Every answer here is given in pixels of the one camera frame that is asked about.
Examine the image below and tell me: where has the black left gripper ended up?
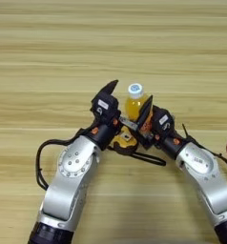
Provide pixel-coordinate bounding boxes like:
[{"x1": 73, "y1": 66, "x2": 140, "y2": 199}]
[{"x1": 83, "y1": 79, "x2": 155, "y2": 151}]

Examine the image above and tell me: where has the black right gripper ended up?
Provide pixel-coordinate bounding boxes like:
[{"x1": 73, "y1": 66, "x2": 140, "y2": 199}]
[{"x1": 139, "y1": 104, "x2": 188, "y2": 160}]

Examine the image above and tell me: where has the orange juice bottle white cap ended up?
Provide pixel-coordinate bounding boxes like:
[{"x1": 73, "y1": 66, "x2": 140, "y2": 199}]
[{"x1": 124, "y1": 83, "x2": 154, "y2": 132}]

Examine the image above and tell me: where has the yellow black tape measure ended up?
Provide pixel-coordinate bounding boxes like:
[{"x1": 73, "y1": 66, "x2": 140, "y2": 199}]
[{"x1": 107, "y1": 125, "x2": 167, "y2": 167}]

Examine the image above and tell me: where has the black labelled box, right gripper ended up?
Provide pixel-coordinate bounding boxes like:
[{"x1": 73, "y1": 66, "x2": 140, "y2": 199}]
[{"x1": 153, "y1": 108, "x2": 176, "y2": 132}]

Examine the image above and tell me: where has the black labelled box, gripper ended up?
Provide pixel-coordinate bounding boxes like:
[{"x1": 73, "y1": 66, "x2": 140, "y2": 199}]
[
  {"x1": 91, "y1": 94, "x2": 120, "y2": 124},
  {"x1": 153, "y1": 108, "x2": 176, "y2": 132}
]

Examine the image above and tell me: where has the black labelled box, left gripper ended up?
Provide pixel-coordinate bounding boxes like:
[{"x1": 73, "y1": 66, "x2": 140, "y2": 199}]
[{"x1": 91, "y1": 94, "x2": 120, "y2": 124}]

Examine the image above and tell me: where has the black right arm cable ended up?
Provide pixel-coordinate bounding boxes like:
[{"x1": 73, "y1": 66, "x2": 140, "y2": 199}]
[{"x1": 181, "y1": 123, "x2": 227, "y2": 175}]

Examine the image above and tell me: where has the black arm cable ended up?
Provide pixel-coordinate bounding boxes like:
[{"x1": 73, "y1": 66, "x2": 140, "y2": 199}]
[
  {"x1": 181, "y1": 123, "x2": 227, "y2": 175},
  {"x1": 34, "y1": 127, "x2": 97, "y2": 192}
]

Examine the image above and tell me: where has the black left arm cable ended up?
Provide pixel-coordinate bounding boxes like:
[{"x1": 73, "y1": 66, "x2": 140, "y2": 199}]
[{"x1": 34, "y1": 127, "x2": 97, "y2": 192}]

